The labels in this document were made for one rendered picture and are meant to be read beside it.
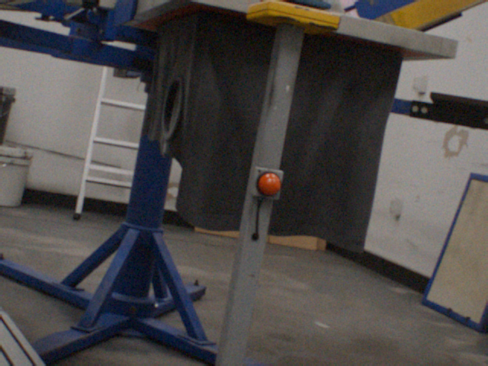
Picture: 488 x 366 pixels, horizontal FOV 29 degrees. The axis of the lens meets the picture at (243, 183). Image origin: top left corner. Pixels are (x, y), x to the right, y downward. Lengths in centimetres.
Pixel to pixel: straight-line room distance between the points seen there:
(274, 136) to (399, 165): 447
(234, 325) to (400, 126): 459
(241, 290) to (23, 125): 492
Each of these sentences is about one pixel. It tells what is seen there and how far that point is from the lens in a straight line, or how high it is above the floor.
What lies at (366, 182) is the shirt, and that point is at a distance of 202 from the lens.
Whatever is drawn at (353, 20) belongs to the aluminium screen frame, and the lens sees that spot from 190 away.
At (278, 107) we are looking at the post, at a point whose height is 78.
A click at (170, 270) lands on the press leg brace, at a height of 24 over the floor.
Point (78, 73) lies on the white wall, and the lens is 652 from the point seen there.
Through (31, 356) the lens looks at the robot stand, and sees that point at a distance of 192.
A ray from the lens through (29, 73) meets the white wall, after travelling 649.
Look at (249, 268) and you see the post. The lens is 166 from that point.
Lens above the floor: 73
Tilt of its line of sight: 3 degrees down
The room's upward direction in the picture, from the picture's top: 10 degrees clockwise
